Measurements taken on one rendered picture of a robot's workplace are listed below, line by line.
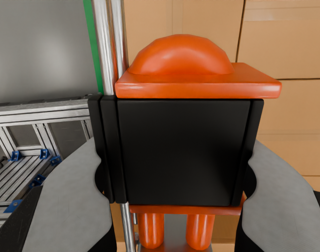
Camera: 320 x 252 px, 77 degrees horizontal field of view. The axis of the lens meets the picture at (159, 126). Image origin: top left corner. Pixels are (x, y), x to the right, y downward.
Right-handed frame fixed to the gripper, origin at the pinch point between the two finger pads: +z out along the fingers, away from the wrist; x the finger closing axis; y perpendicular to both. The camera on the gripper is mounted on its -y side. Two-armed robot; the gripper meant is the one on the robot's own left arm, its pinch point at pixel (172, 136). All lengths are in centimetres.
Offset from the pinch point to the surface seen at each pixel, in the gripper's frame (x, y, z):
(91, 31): -42, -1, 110
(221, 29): 15, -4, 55
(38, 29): -71, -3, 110
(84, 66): -49, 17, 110
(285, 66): 36, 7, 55
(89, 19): -42, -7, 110
